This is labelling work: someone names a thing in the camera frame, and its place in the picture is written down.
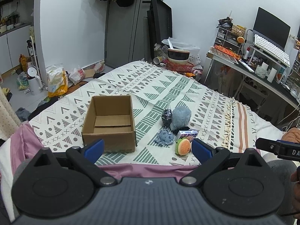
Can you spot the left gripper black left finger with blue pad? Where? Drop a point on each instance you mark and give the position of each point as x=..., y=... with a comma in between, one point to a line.
x=84, y=161

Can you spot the black white small pouch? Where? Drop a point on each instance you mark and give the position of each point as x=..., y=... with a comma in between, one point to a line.
x=184, y=129

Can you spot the patterned white green blanket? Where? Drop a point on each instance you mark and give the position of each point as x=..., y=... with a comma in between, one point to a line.
x=219, y=120

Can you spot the black flat screen leaning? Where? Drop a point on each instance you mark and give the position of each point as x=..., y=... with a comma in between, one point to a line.
x=159, y=21

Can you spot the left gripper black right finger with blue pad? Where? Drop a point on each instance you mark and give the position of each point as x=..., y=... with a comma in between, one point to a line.
x=211, y=161

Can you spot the grey wardrobe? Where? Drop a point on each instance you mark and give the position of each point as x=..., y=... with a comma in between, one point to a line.
x=126, y=32

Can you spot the black monitor on desk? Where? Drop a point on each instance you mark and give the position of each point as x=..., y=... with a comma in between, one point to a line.
x=271, y=27

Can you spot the red plastic basket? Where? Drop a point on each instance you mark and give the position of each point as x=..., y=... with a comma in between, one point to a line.
x=185, y=68

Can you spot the dark desk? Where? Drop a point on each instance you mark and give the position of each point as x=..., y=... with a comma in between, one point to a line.
x=273, y=87

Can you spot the yellow white feed bag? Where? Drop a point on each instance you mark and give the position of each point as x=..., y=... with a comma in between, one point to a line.
x=57, y=80

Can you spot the white red plastic bag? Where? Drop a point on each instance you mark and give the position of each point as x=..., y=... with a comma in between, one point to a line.
x=77, y=75

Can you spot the dark patterned plastic bag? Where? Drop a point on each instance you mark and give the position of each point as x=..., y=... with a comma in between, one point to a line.
x=166, y=117

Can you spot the black white round bowl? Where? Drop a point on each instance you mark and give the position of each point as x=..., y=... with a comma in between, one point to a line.
x=178, y=56

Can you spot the fluffy grey-blue plush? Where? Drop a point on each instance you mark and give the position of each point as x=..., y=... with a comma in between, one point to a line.
x=181, y=116

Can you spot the blue denim octopus toy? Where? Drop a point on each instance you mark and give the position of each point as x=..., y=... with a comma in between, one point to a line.
x=164, y=137

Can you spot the white trash bin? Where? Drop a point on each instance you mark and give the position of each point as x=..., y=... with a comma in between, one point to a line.
x=34, y=81

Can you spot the white keyboard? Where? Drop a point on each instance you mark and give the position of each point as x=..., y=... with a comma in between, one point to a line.
x=272, y=50

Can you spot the blue white tissue pack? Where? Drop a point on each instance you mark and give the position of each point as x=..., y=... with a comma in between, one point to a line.
x=187, y=134

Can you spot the plush hamburger toy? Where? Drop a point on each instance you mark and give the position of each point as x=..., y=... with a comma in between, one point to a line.
x=183, y=146

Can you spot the brown cardboard box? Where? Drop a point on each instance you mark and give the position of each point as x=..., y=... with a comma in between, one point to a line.
x=110, y=118

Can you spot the grey desk drawer organizer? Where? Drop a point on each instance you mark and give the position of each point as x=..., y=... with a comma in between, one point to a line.
x=230, y=38

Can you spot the orange bottle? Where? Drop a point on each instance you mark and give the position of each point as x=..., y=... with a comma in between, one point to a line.
x=23, y=62

